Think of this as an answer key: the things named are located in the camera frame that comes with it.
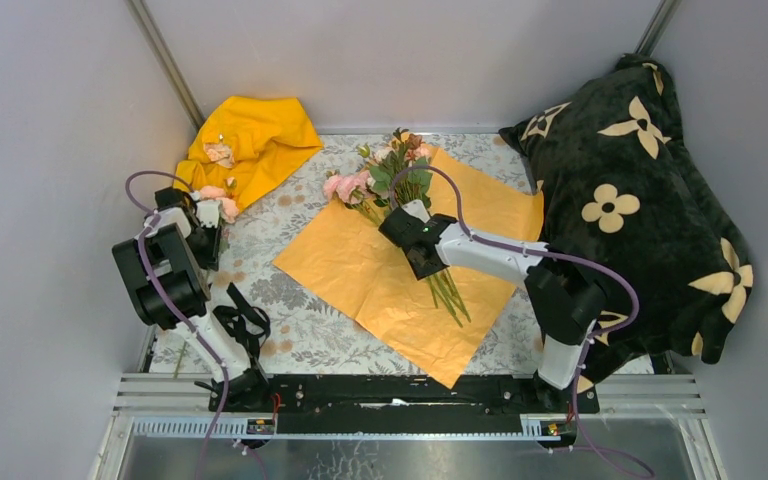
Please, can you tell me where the purple cable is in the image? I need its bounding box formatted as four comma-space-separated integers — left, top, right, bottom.
124, 170, 233, 480
387, 164, 656, 478

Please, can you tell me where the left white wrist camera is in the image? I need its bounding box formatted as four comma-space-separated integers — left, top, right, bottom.
189, 192, 223, 228

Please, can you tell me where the black strap bundle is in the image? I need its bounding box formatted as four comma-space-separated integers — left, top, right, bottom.
212, 283, 272, 366

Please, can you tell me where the pink fake flower bunch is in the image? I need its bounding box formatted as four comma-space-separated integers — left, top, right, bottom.
321, 127, 473, 329

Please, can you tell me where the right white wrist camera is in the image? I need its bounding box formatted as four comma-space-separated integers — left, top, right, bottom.
401, 199, 431, 224

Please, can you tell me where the yellow cloth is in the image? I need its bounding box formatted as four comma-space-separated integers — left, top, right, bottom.
173, 96, 323, 213

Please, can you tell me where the black floral plush blanket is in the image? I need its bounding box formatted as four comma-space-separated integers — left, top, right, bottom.
500, 54, 754, 391

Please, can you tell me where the pink fake flower stem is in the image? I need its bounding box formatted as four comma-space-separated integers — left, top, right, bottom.
160, 187, 250, 382

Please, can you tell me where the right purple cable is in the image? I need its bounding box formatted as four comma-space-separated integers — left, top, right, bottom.
387, 164, 656, 478

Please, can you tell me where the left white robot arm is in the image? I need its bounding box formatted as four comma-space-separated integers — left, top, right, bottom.
112, 187, 271, 411

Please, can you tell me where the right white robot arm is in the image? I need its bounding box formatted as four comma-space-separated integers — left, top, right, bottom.
378, 208, 606, 412

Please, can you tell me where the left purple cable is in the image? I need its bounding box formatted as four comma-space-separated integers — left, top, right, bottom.
124, 170, 233, 480

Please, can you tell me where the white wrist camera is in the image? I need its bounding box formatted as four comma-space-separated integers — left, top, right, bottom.
401, 199, 431, 224
189, 192, 223, 228

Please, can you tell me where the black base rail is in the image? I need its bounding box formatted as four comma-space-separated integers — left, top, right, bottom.
201, 374, 600, 435

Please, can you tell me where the floral patterned tablecloth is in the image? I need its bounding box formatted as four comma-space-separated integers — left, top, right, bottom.
148, 132, 654, 378

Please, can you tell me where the orange wrapping paper sheet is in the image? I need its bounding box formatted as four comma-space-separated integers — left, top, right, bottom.
273, 146, 544, 387

